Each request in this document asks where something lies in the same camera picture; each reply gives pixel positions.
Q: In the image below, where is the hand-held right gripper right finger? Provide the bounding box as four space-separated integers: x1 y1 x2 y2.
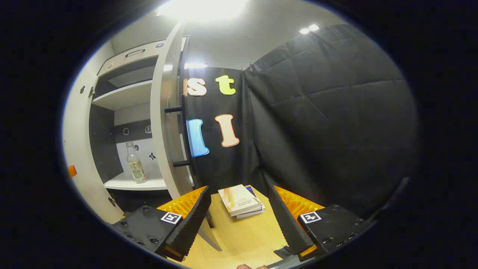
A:
268 185 374 262

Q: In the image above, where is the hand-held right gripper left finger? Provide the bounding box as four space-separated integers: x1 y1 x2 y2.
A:
112 186 212 262

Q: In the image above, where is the grey cabinet door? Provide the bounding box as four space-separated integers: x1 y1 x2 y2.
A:
62 41 125 225
150 21 223 251

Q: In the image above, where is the clear plastic bottle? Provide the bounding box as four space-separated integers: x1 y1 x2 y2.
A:
126 141 148 184

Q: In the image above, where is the grey cabinet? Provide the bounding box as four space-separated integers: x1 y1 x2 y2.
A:
89 35 191 213

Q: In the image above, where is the grey cabinet drawer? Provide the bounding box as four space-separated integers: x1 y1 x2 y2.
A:
97 36 187 77

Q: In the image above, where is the white paperback book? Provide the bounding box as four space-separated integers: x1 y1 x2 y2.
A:
235 204 266 219

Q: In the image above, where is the pale cover book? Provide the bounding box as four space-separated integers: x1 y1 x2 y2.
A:
218 184 262 216

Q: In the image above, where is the black backdrop cloth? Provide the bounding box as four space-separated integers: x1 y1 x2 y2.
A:
183 24 419 221

